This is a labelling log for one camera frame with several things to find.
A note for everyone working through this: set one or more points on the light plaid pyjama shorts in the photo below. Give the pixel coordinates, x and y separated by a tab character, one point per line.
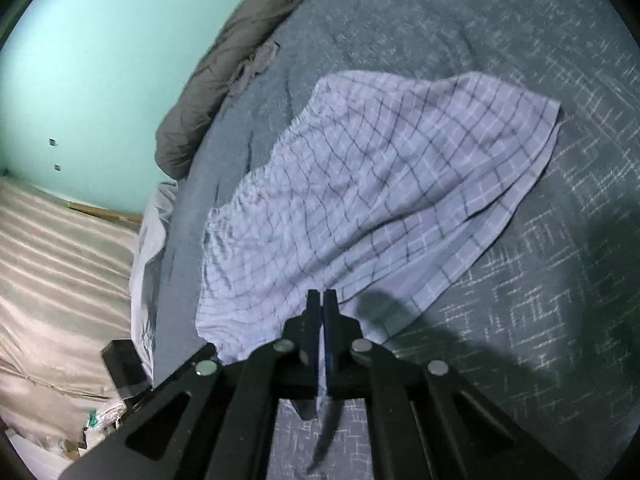
384	189

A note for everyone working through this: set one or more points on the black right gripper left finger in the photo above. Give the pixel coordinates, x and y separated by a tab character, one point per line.
214	421

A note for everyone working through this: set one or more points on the light grey sheet at bedside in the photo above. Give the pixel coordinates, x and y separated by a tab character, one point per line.
144	281

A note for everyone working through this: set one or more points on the small grey crumpled garment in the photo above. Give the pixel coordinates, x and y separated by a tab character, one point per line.
253	66

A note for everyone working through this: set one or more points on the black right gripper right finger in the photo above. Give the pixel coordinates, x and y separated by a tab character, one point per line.
426	421

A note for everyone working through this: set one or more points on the blue-grey patterned bed sheet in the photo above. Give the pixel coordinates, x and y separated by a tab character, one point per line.
546	321

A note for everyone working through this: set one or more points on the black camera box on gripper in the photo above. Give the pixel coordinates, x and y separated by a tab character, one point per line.
125	368

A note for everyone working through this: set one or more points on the wooden stick by wall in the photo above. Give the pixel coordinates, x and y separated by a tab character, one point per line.
106	214

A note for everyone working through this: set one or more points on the beige striped curtain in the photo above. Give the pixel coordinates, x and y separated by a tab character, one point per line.
64	297

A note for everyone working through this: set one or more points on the dark grey rolled duvet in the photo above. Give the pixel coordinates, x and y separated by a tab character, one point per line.
182	130

